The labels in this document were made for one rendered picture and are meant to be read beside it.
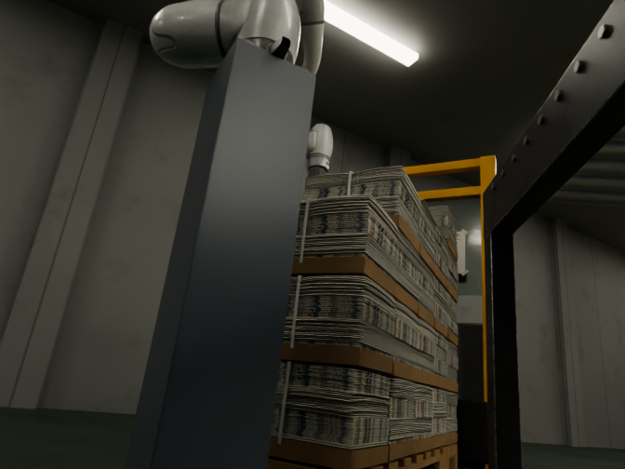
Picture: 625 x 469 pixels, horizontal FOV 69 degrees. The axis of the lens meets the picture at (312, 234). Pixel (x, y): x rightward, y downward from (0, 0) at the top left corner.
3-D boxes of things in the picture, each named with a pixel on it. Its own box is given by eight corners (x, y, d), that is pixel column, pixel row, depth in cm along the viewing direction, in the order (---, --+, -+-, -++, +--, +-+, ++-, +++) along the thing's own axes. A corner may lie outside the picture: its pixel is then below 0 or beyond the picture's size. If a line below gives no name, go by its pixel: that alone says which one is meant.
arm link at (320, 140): (333, 165, 192) (303, 165, 195) (337, 133, 197) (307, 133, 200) (328, 152, 182) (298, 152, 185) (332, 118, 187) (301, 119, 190)
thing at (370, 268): (214, 446, 117) (244, 258, 133) (365, 433, 214) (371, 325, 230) (352, 473, 100) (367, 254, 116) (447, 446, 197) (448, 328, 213)
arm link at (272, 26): (285, 33, 102) (298, -39, 109) (212, 39, 106) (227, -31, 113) (302, 80, 117) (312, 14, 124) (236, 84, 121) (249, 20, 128)
